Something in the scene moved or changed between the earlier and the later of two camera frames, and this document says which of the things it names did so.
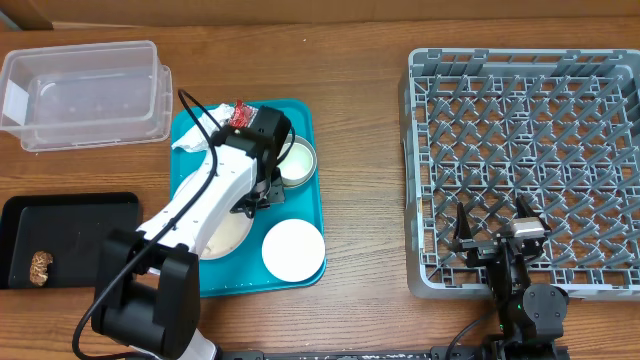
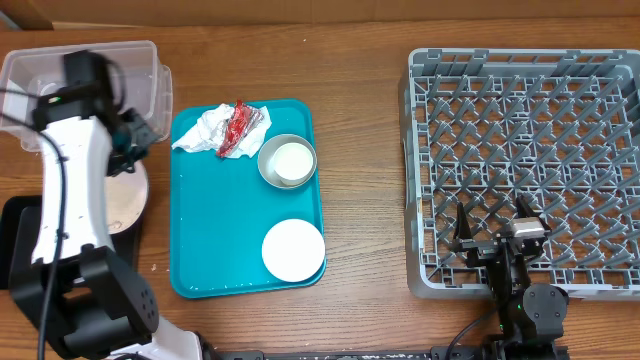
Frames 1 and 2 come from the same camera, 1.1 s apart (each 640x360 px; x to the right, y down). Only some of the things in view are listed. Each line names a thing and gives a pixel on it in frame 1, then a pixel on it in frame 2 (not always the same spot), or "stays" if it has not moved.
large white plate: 227,237 -> 126,196
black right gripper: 480,248 stays
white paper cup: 297,164 stays
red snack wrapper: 243,115 stays
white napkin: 194,140 stays
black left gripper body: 269,189 -> 129,141
